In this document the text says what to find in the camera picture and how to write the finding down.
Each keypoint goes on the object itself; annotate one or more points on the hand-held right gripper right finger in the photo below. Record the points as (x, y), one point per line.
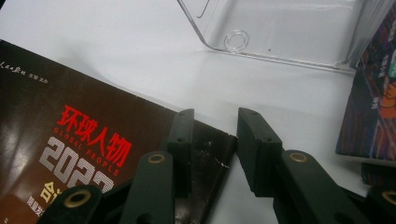
(258, 149)

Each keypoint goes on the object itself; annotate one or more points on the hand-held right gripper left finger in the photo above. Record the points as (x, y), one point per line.
(180, 146)

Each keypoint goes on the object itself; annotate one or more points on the purple magazine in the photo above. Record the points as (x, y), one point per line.
(370, 118)

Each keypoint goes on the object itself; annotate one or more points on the clear acrylic book rack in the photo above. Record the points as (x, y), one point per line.
(280, 34)

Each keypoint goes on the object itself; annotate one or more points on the dark brown magazine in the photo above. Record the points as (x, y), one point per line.
(62, 124)

